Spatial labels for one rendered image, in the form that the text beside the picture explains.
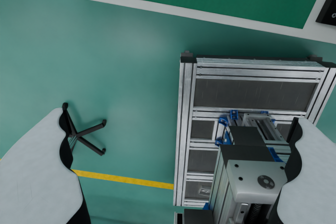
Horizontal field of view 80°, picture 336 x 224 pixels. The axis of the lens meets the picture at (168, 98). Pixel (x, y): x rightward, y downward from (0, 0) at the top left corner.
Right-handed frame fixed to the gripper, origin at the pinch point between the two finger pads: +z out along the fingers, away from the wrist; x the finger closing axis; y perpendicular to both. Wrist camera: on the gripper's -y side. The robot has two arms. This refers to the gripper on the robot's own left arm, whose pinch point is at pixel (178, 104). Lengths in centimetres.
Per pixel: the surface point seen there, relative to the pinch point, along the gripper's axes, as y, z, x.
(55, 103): 74, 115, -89
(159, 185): 161, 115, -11
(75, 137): 98, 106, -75
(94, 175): 151, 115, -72
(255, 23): 1.5, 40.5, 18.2
